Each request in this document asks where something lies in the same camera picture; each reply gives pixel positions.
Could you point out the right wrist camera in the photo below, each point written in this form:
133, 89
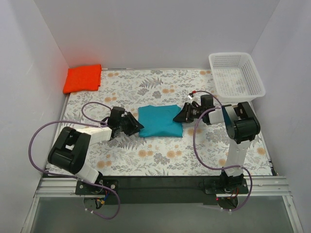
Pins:
207, 102

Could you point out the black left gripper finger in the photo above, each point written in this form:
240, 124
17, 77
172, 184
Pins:
131, 131
135, 124

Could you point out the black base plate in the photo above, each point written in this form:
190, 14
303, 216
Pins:
170, 189

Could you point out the folded orange t shirt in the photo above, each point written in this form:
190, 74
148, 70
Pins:
83, 78

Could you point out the teal t shirt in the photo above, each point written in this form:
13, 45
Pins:
158, 121

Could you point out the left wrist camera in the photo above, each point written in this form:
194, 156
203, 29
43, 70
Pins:
116, 115

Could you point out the white plastic basket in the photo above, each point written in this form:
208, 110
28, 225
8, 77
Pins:
236, 77

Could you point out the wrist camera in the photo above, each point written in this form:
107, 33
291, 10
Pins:
116, 115
207, 102

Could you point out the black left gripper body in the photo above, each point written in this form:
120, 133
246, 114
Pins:
128, 124

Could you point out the aluminium frame rail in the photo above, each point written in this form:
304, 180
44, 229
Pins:
56, 188

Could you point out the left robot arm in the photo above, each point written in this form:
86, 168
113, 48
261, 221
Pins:
70, 149

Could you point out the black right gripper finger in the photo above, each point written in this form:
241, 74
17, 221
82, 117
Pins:
181, 117
186, 108

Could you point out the floral patterned table mat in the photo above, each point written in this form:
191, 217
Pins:
201, 151

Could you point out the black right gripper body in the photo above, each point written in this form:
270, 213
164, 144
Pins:
188, 113

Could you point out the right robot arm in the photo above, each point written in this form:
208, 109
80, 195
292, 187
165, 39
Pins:
241, 125

